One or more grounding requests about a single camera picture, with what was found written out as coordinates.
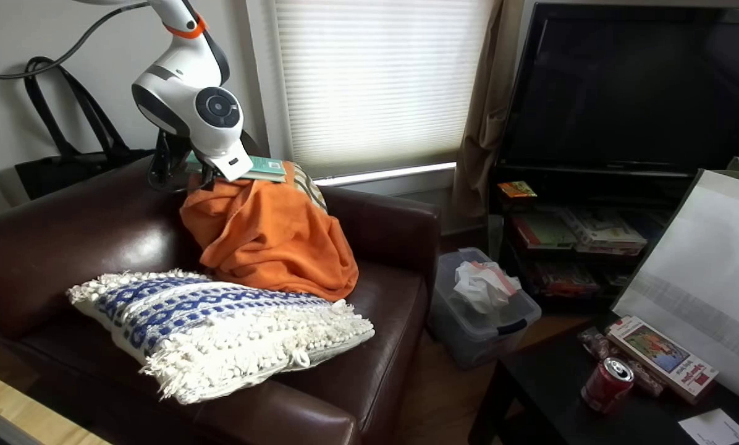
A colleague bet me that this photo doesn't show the black coffee table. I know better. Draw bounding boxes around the black coffee table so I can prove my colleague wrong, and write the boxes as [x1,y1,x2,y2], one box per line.
[467,328,739,445]

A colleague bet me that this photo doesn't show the white window blind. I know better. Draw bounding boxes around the white window blind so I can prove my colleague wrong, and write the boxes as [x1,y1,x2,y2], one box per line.
[275,0,493,171]

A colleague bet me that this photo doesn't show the black tv stand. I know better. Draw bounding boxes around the black tv stand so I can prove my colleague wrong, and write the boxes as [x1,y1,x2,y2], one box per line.
[488,164,693,313]

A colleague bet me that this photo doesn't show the red soda can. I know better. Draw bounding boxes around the red soda can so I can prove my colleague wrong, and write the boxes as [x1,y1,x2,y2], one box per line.
[582,355,635,412]

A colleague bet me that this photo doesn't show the grey plastic storage bin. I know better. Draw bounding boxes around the grey plastic storage bin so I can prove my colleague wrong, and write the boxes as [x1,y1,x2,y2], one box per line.
[427,246,541,367]

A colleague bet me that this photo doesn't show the white paper bag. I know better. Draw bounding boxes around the white paper bag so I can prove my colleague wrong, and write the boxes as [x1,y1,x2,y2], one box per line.
[613,171,739,394]

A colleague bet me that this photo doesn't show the white paper sheet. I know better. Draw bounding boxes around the white paper sheet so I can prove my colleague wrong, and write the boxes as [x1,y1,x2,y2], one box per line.
[681,408,739,445]

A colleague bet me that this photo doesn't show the red white card box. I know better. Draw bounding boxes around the red white card box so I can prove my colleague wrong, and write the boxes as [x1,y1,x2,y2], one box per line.
[608,315,720,402]

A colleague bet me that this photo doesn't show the brown leather armchair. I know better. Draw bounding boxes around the brown leather armchair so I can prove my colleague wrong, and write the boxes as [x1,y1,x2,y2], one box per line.
[0,160,437,445]

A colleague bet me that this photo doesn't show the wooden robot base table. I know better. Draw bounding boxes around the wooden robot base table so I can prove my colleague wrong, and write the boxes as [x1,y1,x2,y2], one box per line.
[0,381,109,445]

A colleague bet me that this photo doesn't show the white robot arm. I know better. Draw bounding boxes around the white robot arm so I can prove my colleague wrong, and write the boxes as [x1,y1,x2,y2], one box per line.
[132,0,253,181]

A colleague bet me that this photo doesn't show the striped cushion under towel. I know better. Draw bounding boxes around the striped cushion under towel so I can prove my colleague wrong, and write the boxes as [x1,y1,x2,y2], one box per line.
[292,163,326,213]

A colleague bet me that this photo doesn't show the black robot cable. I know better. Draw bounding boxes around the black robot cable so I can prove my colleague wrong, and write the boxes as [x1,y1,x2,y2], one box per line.
[0,0,153,80]

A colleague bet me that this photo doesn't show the teal green book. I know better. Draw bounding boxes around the teal green book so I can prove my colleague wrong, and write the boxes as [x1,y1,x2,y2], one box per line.
[247,155,284,182]

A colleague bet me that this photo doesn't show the black tote bag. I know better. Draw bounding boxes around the black tote bag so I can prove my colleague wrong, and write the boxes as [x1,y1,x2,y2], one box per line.
[15,57,152,200]

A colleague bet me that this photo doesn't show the beige curtain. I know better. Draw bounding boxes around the beige curtain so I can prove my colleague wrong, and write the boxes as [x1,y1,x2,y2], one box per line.
[453,0,525,216]

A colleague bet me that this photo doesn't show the black flat television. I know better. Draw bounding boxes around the black flat television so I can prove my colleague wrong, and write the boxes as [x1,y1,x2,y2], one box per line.
[503,1,739,171]

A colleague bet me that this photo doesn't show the blue white fringed pillow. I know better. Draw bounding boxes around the blue white fringed pillow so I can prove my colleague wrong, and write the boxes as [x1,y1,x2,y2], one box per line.
[68,268,377,405]

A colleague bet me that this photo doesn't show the orange towel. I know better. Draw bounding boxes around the orange towel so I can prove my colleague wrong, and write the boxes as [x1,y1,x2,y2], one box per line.
[180,160,358,300]

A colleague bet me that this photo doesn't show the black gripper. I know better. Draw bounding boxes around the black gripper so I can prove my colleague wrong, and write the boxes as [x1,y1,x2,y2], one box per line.
[152,131,217,182]

